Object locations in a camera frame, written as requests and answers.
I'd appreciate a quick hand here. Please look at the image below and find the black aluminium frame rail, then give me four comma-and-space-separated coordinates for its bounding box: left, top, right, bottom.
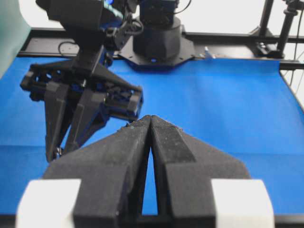
18, 28, 304, 70

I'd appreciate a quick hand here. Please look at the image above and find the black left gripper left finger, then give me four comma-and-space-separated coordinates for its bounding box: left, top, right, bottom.
16, 114, 152, 228

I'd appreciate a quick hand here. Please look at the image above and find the blue table mat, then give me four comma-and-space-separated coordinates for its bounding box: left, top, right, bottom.
0, 57, 304, 214

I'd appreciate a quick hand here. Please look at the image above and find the black camera stand post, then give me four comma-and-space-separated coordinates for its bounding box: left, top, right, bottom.
251, 0, 304, 58

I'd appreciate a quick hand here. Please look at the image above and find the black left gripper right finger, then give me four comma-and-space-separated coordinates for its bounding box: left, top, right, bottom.
151, 115, 275, 228

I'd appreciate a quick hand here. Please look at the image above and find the green board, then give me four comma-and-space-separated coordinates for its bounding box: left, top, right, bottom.
0, 0, 31, 77

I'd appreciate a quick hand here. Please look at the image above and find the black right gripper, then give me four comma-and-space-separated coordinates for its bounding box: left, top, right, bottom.
20, 51, 143, 162

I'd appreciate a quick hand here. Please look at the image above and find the small metal shaft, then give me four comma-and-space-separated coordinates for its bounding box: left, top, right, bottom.
55, 147, 63, 159

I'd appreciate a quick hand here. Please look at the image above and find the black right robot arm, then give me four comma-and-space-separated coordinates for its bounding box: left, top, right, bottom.
20, 0, 143, 162

